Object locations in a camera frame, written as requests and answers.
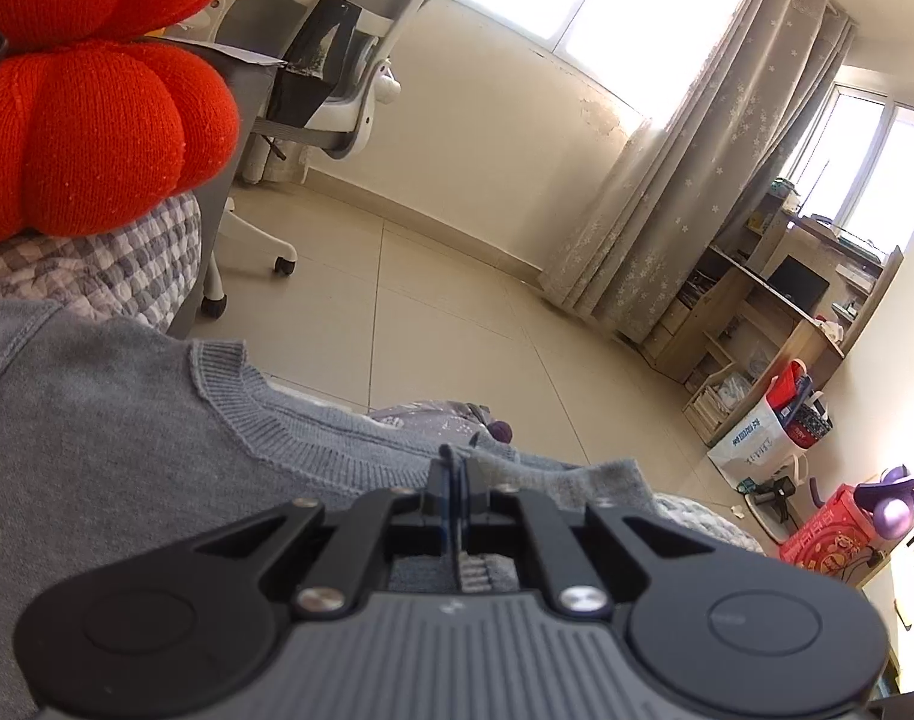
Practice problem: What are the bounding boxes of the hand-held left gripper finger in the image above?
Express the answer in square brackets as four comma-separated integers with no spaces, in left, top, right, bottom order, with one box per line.
[458,461,717,612]
[194,444,458,614]

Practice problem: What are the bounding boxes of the grey knit sweater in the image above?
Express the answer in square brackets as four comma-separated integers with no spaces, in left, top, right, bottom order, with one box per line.
[0,298,657,720]

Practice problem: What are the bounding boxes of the lilac printed cloth bag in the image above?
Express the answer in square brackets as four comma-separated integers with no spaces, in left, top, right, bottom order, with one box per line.
[367,399,518,458]

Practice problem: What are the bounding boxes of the white paper bag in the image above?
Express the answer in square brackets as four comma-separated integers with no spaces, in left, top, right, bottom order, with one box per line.
[708,390,833,492]

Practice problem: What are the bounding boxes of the wooden desk with shelves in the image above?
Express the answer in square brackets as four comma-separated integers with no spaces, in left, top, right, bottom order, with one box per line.
[640,180,904,447]

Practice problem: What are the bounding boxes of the red shopping bag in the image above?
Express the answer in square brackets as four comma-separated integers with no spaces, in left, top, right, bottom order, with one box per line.
[764,360,812,421]

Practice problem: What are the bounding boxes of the red cardboard box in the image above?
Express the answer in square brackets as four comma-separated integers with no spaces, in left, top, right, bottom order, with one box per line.
[778,484,897,586]

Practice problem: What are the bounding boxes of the beige star curtain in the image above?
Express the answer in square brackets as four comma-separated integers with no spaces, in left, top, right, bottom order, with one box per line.
[539,0,855,342]

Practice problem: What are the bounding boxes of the black monitor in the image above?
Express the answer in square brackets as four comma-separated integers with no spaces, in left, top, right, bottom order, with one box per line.
[768,255,831,312]

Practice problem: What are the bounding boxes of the purple plastic toy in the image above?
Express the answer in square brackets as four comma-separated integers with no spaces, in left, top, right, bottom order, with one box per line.
[854,465,914,541]

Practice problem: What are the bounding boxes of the black plastic bag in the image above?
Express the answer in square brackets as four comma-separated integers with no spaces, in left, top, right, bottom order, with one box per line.
[265,0,360,128]

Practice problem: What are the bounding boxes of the sheet of paper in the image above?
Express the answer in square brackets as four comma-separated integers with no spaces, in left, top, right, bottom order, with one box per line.
[157,34,289,67]

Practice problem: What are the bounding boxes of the red flower cushion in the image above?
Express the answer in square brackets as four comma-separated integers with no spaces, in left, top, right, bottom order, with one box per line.
[0,0,242,247]

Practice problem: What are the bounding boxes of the glass window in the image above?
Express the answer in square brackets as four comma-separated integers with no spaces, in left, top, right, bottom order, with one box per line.
[445,0,773,128]
[794,86,914,256]

